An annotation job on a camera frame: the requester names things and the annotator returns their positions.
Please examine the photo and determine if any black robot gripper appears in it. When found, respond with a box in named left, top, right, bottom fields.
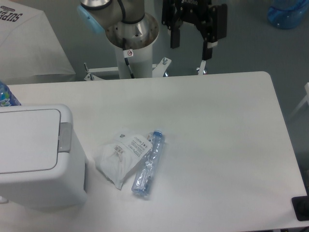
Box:
left=161, top=0, right=227, bottom=60

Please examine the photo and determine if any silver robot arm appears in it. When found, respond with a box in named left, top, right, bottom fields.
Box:
left=80, top=0, right=227, bottom=60

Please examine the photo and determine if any grey trash can push button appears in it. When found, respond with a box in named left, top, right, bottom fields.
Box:
left=58, top=123, right=72, bottom=152

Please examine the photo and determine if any white trash can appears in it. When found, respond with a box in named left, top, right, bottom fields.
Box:
left=0, top=104, right=88, bottom=208

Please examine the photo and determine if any blue water jug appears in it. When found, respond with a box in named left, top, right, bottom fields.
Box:
left=267, top=0, right=309, bottom=29

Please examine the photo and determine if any white packaged face mask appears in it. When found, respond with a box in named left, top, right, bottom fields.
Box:
left=94, top=130, right=153, bottom=190

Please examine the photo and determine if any crushed clear plastic bottle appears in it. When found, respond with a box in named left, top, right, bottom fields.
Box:
left=131, top=130, right=165, bottom=197

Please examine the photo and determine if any blue labelled bottle at left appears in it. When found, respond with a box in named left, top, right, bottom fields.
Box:
left=0, top=81, right=21, bottom=107

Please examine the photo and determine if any black device at table edge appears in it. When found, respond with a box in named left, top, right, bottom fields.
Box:
left=292, top=196, right=309, bottom=221

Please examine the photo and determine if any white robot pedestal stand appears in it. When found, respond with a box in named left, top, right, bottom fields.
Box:
left=85, top=13, right=172, bottom=81

